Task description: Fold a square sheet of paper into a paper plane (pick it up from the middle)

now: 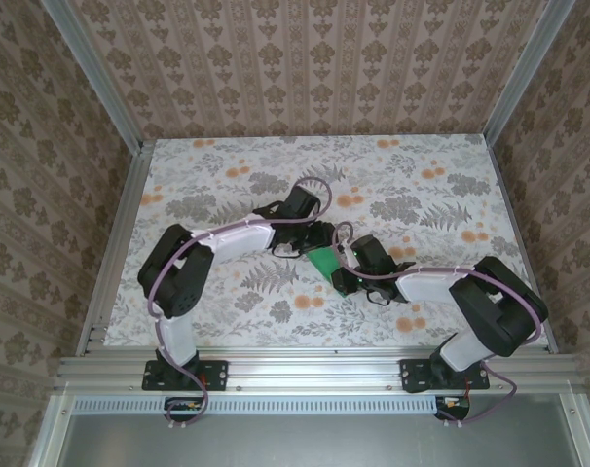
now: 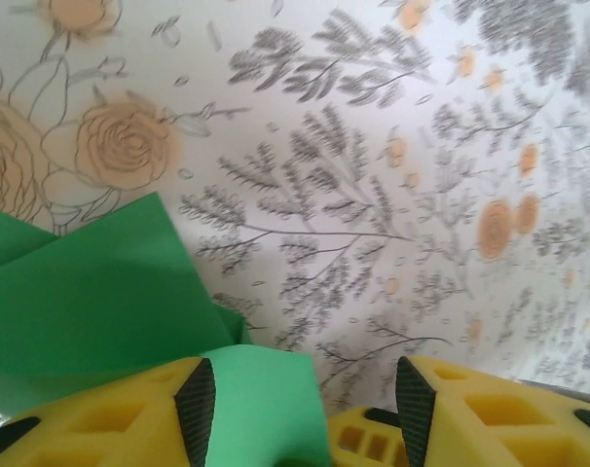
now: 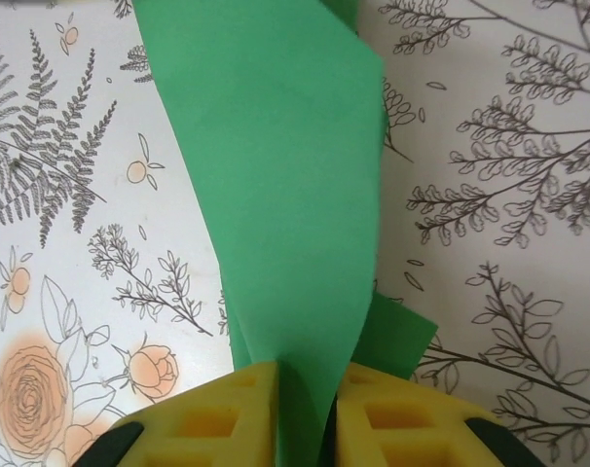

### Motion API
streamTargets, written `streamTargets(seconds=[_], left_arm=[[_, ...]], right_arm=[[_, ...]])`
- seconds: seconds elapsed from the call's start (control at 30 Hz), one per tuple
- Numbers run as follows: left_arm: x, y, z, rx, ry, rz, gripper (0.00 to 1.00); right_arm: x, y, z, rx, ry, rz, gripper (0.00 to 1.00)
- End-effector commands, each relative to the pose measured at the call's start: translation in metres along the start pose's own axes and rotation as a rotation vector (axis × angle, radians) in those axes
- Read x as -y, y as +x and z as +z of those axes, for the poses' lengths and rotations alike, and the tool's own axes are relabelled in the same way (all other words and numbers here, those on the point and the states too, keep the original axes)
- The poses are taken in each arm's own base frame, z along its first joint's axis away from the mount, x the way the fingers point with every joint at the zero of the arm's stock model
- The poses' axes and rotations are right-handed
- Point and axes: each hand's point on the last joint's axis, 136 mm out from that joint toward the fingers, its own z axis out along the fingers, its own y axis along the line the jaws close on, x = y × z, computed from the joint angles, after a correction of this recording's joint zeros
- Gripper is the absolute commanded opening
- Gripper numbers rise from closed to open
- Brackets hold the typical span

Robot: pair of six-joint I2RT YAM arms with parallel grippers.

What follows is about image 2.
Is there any floral patterned table cover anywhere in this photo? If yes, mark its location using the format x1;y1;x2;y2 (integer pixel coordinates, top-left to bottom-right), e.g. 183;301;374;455
0;0;590;467

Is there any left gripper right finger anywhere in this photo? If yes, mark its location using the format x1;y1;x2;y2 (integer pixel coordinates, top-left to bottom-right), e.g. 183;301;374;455
395;353;590;467

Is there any green square paper sheet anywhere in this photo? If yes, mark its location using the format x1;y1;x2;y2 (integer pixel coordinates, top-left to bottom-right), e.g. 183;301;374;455
0;191;331;467

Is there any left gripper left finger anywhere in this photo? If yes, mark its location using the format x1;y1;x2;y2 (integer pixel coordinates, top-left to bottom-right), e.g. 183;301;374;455
0;356;217;467

